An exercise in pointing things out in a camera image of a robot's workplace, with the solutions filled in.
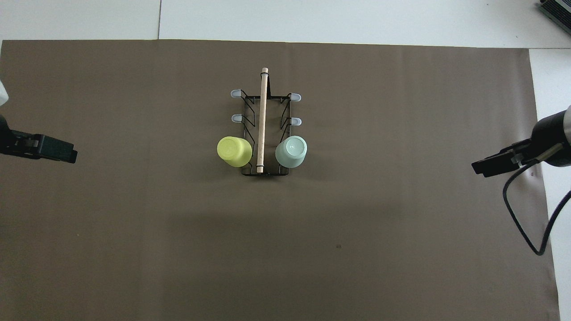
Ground black wire cup rack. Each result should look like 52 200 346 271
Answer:
230 67 302 177

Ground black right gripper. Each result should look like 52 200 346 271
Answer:
472 111 571 177

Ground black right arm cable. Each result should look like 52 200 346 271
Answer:
503 160 571 256

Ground grey ribbed device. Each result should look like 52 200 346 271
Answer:
538 0 571 25

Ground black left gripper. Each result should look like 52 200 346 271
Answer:
0 115 78 164

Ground yellow plastic cup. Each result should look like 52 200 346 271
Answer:
217 136 253 168

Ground pale green plastic cup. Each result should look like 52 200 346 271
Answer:
275 136 308 169

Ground brown paper table mat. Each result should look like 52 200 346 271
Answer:
0 39 561 321

